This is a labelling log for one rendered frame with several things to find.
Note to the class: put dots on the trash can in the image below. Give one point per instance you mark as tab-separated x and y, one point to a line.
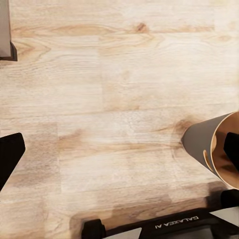
205	141

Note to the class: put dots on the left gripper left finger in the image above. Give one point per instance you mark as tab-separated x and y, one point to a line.
12	148

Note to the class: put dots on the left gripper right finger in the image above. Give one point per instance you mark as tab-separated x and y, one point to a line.
231	147

